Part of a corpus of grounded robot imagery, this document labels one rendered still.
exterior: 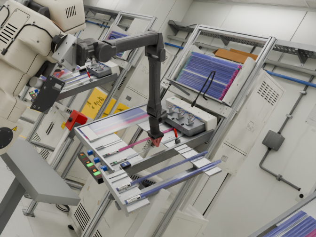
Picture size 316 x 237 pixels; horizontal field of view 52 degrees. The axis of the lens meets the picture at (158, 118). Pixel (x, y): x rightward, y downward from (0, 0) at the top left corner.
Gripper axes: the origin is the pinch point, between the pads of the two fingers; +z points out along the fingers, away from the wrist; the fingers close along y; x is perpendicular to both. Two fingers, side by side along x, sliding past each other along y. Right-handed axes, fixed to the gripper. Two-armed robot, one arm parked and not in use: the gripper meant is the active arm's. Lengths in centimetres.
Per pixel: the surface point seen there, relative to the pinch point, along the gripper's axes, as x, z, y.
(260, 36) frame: -84, -49, -3
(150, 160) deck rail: 10.8, 0.9, -10.0
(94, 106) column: -64, 104, 321
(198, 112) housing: -37.3, -7.4, 5.7
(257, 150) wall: -147, 94, 54
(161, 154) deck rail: 3.0, 0.4, -10.0
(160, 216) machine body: 9.6, 45.4, -9.9
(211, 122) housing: -36.9, -5.7, -7.9
